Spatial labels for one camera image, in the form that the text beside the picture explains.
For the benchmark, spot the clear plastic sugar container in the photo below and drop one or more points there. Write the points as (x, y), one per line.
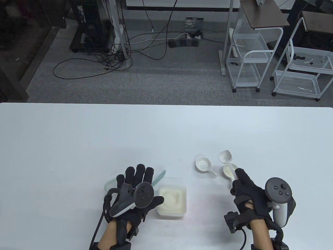
(171, 215)

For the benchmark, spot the mint green dessert spatula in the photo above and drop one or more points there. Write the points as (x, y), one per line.
(160, 177)

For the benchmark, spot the person's left hand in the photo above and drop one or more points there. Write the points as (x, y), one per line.
(140, 173)

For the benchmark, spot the person's left forearm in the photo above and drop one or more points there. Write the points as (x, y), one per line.
(111, 234)

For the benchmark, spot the white round measuring scoop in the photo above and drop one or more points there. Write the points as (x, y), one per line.
(226, 172)
(203, 164)

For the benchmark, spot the person's right hand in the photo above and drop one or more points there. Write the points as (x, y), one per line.
(249, 192)

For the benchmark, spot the person's right forearm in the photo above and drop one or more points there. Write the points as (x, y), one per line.
(260, 234)

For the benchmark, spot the small white clip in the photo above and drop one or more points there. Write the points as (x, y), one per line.
(309, 62)

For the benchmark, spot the small black gadget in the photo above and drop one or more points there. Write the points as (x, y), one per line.
(299, 57)

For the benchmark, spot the white sugar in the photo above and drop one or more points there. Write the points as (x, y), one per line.
(171, 199)

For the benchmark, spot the grey white VR controller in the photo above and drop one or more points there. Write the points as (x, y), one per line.
(143, 195)
(278, 190)

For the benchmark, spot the clear container lid green rim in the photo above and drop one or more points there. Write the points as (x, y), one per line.
(110, 185)

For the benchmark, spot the silver aluminium frame post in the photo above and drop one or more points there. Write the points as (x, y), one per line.
(223, 65)
(128, 63)

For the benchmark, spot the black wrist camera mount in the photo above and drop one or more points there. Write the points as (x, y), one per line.
(122, 247)
(282, 246)

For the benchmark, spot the black floor outlet box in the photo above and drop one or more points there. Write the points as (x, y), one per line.
(193, 26)

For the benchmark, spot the black glove sensor box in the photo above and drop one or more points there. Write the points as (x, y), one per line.
(135, 229)
(232, 221)

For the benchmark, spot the white coffee spoon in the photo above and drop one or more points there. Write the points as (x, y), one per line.
(225, 156)

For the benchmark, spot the white cart with brown top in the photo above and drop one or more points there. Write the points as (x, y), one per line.
(318, 22)
(268, 15)

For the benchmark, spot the black foot pedal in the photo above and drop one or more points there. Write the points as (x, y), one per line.
(182, 43)

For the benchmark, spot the thin white stick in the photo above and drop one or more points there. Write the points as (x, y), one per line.
(304, 89)

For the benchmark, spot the white desk with black edge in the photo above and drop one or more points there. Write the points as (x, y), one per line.
(197, 4)

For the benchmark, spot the black equipment rack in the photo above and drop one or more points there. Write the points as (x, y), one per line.
(91, 31)

